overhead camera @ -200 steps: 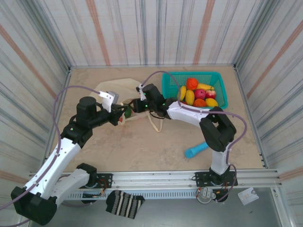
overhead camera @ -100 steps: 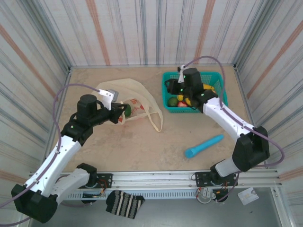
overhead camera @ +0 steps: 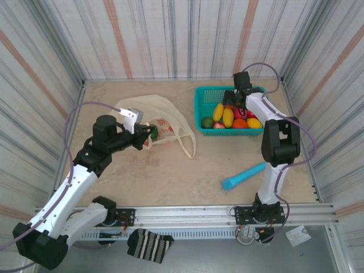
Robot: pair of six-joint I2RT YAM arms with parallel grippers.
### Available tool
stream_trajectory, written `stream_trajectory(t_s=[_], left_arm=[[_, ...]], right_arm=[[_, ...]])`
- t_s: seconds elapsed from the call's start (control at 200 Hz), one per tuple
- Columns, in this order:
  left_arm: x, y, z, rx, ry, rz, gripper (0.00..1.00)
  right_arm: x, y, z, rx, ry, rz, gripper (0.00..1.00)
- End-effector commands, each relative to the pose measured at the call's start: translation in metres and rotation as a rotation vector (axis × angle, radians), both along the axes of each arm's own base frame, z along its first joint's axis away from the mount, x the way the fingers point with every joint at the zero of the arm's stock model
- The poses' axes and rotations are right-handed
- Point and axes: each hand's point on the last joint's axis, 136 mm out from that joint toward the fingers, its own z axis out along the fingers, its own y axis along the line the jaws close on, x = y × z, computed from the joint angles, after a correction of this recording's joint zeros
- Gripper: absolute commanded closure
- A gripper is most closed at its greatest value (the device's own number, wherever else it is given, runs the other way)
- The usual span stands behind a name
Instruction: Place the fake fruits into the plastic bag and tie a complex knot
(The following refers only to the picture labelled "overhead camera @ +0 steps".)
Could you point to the orange fake persimmon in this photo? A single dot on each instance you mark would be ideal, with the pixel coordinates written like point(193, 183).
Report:
point(229, 107)

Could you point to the green fake fruit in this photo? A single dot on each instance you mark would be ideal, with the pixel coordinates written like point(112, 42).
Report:
point(154, 134)
point(207, 122)

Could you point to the pink fake fruit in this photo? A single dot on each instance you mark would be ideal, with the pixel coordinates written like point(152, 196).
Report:
point(238, 114)

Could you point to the teal plastic mesh basket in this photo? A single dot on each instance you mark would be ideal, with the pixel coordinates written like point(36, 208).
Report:
point(210, 96)

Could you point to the round fake orange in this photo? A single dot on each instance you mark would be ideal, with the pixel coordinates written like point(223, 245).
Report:
point(239, 123)

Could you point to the cream orange-print plastic bag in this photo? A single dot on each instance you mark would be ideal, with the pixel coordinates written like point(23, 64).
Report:
point(159, 105)

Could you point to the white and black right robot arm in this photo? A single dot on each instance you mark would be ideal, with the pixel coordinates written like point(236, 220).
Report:
point(273, 182)

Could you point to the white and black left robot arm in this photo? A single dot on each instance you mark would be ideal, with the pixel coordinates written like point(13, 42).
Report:
point(62, 193)

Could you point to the yellow fake lemon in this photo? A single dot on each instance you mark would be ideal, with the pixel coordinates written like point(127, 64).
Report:
point(254, 123)

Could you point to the blue foam tube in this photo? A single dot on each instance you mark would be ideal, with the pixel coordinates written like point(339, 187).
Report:
point(236, 180)

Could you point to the black striped sock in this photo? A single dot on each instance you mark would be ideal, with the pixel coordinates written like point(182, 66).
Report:
point(148, 244)

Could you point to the round silver connector box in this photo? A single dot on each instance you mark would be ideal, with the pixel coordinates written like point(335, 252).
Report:
point(246, 231)

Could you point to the white card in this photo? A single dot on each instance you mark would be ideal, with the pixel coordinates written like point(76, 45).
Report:
point(297, 236)

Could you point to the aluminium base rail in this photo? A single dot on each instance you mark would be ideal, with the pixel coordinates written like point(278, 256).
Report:
point(185, 213)

